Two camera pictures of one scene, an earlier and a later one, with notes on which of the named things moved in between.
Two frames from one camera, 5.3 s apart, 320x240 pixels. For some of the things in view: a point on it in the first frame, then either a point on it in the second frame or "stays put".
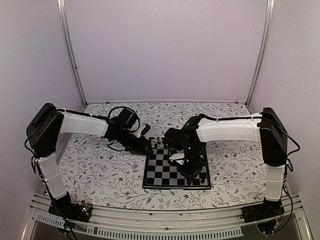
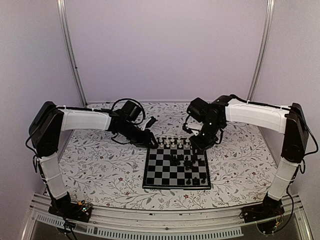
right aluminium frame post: [269, 17] stays put
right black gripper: [190, 174] → [200, 146]
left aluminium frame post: [61, 5] stays put
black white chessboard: [161, 174] stays put
